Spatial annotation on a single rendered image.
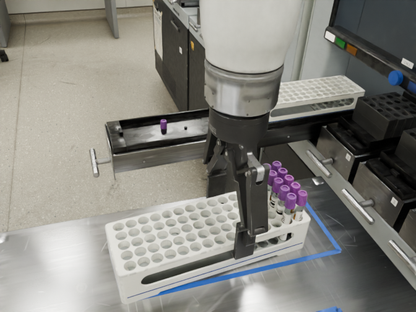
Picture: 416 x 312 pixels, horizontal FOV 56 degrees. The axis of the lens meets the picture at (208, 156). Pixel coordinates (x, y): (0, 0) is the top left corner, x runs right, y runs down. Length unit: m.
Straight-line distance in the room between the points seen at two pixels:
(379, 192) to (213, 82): 0.53
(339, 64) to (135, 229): 0.78
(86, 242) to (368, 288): 0.43
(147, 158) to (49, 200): 1.20
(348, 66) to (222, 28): 0.82
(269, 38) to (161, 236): 0.33
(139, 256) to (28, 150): 1.90
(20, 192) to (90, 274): 1.53
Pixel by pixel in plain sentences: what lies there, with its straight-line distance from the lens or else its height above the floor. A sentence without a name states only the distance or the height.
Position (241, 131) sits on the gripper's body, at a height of 1.06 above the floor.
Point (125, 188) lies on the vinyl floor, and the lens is 2.01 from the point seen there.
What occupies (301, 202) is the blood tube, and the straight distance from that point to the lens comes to 0.59.
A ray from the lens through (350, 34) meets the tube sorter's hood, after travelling 1.02.
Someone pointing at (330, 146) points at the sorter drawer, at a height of 0.78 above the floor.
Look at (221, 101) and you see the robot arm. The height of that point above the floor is 1.10.
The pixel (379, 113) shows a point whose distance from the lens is 0.96.
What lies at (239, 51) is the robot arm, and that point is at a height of 1.16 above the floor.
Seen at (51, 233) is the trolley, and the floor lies 0.82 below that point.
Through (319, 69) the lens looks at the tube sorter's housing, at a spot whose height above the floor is 0.87.
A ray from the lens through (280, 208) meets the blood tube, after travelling 0.61.
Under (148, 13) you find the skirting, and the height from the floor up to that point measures 0.02.
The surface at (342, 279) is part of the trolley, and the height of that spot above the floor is 0.82.
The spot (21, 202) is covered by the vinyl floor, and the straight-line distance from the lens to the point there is 2.06.
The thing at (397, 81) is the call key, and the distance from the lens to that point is 0.88.
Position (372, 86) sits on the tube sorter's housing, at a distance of 1.28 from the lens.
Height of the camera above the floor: 1.31
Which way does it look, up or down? 36 degrees down
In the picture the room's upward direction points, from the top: 3 degrees clockwise
